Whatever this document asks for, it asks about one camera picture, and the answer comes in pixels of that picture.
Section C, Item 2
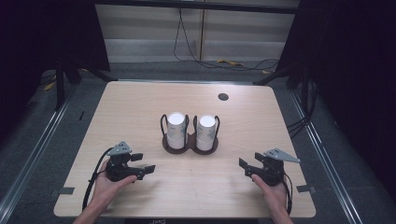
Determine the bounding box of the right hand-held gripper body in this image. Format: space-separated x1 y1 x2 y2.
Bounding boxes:
261 147 302 187

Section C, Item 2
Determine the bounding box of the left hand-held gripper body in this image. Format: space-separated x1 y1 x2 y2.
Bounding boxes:
106 141 134 183

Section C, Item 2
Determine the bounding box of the dark brown double cup holder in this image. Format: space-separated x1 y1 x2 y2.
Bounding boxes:
160 113 220 156

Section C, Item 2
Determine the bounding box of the person's left hand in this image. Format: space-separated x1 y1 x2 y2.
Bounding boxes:
92 161 138 213

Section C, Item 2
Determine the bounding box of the person's right hand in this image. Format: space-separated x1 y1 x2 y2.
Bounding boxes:
251 174 290 218

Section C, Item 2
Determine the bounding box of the black metal stand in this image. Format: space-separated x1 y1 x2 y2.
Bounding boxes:
253 61 313 108
53 55 119 112

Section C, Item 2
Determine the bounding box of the black curtain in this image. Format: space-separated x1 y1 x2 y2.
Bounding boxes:
0 0 111 144
276 0 396 200

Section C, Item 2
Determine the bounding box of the black overhead bar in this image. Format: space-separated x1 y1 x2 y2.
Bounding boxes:
92 0 301 15

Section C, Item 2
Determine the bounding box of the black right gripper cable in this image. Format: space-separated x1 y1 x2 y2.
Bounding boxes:
281 171 294 216

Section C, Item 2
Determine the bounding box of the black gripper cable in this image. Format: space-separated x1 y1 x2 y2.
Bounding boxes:
81 147 115 211
281 171 294 216

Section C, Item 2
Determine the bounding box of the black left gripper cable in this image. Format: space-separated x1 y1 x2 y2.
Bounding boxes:
81 147 115 211

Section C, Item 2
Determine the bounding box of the metal floor rail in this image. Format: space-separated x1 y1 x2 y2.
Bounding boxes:
0 83 79 217
289 89 364 224

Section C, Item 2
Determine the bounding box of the bundle of black floor cables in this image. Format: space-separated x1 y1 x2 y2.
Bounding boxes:
286 79 319 138

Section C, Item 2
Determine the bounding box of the black hanging wall cable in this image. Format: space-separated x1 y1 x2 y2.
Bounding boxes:
173 7 280 72

